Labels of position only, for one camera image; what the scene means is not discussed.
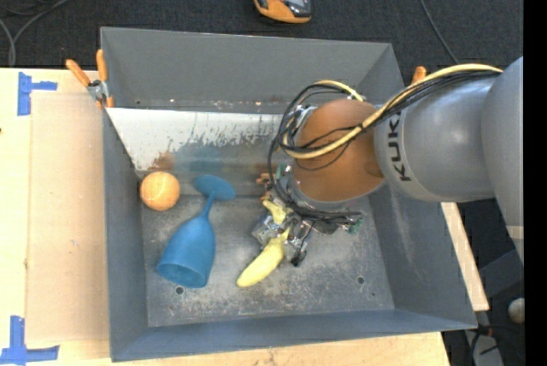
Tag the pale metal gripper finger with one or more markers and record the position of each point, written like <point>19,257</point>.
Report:
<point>298,247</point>
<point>262,231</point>

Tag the yellow toy banana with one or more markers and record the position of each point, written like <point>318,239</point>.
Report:
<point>265,263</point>

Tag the blue plastic goblet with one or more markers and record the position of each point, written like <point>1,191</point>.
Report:
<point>190,246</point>

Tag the grey metal bin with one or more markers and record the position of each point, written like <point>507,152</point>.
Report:
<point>256,313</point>

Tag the orange tennis ball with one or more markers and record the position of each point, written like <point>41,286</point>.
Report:
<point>160,191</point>

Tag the pale wood flat board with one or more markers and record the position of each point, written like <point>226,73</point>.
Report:
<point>64,206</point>

